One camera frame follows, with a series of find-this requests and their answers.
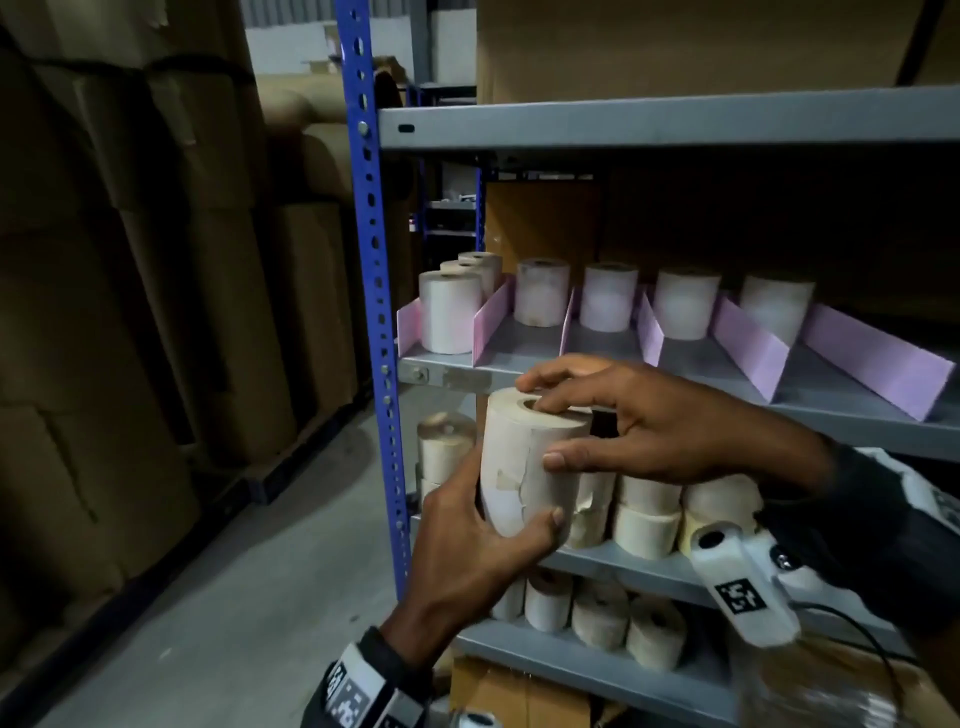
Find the person's left hand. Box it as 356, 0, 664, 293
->
380, 442, 568, 669

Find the person's right hand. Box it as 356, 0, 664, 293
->
515, 353, 838, 493

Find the row of white paper rolls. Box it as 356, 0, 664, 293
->
416, 410, 763, 562
491, 567, 688, 673

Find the black left wristband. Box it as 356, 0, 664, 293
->
303, 628, 433, 728

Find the black wristband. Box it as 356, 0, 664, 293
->
303, 628, 433, 728
757, 442, 960, 631

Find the orange-brown carton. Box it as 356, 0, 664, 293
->
449, 656, 594, 728

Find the white marker tag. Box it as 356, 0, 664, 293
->
326, 643, 391, 728
862, 448, 960, 534

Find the black pallet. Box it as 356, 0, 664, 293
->
247, 389, 376, 505

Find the black right wristband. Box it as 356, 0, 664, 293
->
757, 442, 960, 631

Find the orange-brown cardboard box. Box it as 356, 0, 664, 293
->
483, 183, 601, 283

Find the clear plastic bag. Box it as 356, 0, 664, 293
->
731, 637, 901, 728

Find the blue and grey storage rack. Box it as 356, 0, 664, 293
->
408, 82, 481, 241

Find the stack of large brown rolls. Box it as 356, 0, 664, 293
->
0, 0, 418, 661

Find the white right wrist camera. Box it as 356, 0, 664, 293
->
688, 521, 802, 650

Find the black camera cable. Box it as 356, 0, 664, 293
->
794, 599, 909, 706

